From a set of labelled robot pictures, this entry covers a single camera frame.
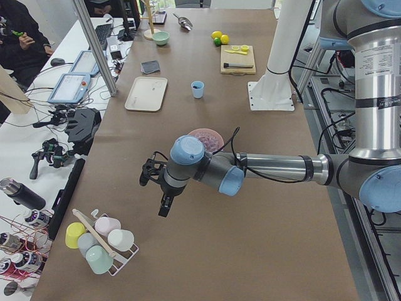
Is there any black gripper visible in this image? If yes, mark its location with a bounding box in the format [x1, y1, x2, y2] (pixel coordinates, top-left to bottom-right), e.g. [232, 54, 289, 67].
[158, 175, 187, 217]

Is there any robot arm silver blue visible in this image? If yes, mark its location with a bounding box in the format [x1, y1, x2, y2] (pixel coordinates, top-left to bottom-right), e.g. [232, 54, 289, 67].
[158, 1, 400, 216]

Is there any pink bowl of ice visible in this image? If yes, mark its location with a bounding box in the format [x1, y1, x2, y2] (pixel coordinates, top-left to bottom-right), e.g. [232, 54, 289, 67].
[189, 129, 224, 152]

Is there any white cup rack with cups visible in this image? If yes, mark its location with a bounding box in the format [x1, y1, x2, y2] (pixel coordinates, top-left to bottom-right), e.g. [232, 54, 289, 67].
[65, 209, 139, 277]

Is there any light blue plastic cup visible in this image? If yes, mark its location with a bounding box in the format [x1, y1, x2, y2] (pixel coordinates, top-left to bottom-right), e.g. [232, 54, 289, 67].
[191, 80, 205, 99]

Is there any metal ice scoop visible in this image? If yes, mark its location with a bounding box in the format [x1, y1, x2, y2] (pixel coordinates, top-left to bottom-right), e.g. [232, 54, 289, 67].
[173, 13, 193, 31]

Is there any cream rabbit tray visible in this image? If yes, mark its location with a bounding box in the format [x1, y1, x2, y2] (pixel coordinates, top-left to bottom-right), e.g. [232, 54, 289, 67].
[125, 77, 168, 112]

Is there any grey folded cloth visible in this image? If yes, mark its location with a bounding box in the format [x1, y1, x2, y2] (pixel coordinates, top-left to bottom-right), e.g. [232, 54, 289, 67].
[140, 60, 160, 75]

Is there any black thermos bottle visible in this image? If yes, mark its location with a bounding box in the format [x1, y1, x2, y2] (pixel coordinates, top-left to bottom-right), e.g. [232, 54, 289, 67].
[1, 177, 46, 210]

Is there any blue teach pendant near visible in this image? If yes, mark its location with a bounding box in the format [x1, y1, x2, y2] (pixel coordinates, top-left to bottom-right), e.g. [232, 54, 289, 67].
[48, 73, 91, 104]

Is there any blue teach pendant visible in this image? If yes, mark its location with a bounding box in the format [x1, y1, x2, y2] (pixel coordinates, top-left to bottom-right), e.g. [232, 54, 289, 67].
[70, 50, 99, 77]
[48, 73, 91, 104]

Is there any wooden cutting board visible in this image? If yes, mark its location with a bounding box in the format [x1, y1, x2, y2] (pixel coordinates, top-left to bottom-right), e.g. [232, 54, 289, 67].
[221, 45, 256, 75]

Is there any blue teach pendant far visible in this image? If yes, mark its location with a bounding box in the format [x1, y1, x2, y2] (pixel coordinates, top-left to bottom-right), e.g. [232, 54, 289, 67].
[70, 50, 99, 77]

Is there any mint green bowl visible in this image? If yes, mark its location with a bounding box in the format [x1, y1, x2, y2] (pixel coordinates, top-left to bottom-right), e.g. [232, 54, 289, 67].
[152, 31, 170, 46]

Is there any yellow plastic knife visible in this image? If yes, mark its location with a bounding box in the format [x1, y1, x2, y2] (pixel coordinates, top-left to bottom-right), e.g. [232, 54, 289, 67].
[224, 50, 248, 55]

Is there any green lime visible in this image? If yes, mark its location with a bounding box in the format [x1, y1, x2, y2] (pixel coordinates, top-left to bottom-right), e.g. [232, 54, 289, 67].
[213, 38, 222, 47]

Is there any wooden glass stand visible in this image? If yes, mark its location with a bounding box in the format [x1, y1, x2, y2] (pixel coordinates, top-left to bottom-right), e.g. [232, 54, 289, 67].
[141, 0, 160, 40]

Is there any yellow lemon lower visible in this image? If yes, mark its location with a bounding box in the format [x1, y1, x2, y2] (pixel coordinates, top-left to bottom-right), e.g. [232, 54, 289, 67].
[220, 34, 230, 45]

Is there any yellow lemon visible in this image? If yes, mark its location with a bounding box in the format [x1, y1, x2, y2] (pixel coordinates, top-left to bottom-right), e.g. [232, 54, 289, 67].
[220, 34, 230, 45]
[211, 31, 222, 40]

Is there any yellow lemon upper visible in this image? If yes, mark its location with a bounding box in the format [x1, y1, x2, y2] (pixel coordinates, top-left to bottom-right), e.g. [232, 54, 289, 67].
[211, 31, 222, 40]

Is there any black keyboard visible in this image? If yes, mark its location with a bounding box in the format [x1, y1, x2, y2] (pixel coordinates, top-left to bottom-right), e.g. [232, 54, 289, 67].
[95, 24, 113, 50]

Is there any person in black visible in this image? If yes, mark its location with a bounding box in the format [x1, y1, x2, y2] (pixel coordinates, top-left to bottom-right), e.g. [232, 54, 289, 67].
[0, 0, 54, 88]

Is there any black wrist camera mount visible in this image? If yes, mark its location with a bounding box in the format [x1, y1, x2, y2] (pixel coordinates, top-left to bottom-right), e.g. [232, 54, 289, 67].
[139, 151, 168, 186]

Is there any copper wire bottle rack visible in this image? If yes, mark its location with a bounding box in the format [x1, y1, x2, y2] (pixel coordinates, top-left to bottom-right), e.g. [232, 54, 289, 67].
[1, 214, 52, 282]

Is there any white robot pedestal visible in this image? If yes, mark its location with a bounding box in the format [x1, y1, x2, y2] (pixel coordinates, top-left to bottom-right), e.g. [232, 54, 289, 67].
[248, 0, 315, 111]

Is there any aluminium frame post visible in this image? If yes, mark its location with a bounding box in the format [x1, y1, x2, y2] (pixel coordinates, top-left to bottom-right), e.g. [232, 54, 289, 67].
[72, 0, 118, 97]

